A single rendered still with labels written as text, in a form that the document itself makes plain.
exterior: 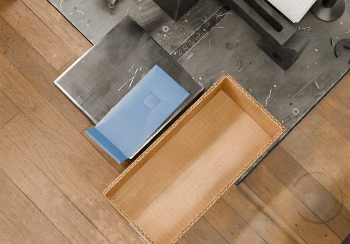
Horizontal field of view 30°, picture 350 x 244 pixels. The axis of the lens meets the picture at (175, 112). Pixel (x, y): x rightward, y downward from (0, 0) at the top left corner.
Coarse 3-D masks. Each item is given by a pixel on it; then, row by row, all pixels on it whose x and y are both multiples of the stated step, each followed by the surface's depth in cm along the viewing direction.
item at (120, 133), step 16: (144, 80) 100; (160, 80) 100; (128, 96) 99; (144, 96) 99; (160, 96) 99; (176, 96) 99; (112, 112) 98; (128, 112) 98; (144, 112) 98; (160, 112) 98; (96, 128) 97; (112, 128) 98; (128, 128) 98; (144, 128) 98; (112, 144) 97; (128, 144) 97
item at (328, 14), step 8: (320, 0) 106; (328, 0) 103; (336, 0) 103; (312, 8) 106; (320, 8) 106; (328, 8) 106; (336, 8) 106; (344, 8) 106; (320, 16) 106; (328, 16) 106; (336, 16) 106
